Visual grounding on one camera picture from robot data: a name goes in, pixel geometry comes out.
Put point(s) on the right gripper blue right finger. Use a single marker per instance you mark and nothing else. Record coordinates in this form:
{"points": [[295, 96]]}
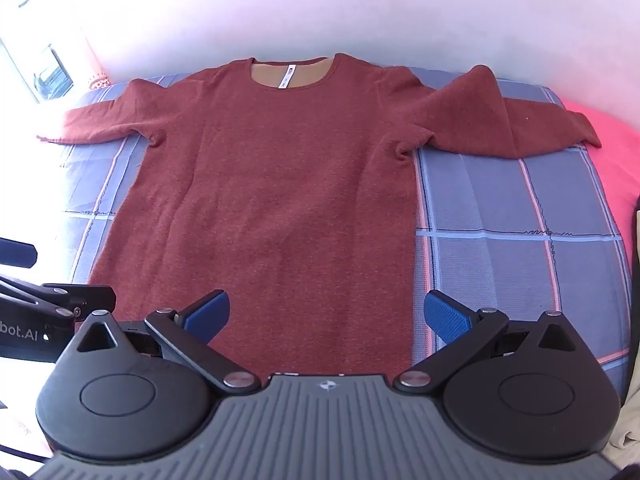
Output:
{"points": [[469, 336]]}

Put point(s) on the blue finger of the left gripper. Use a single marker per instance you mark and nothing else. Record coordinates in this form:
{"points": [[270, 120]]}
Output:
{"points": [[14, 253]]}

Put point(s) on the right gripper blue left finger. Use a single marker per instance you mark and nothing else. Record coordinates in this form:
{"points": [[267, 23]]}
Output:
{"points": [[184, 337]]}

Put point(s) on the dark red knit sweater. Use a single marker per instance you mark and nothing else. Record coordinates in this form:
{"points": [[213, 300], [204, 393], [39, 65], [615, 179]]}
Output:
{"points": [[297, 197]]}

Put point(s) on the blue plaid bed sheet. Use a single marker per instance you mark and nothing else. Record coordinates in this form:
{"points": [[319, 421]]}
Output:
{"points": [[525, 236]]}

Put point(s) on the orange red curtain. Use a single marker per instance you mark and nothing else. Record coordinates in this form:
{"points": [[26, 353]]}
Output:
{"points": [[96, 76]]}

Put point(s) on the pink pillow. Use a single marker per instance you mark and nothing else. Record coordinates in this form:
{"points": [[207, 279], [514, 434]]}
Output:
{"points": [[617, 164]]}

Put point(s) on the window with frame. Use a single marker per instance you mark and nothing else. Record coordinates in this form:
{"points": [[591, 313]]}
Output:
{"points": [[29, 34]]}

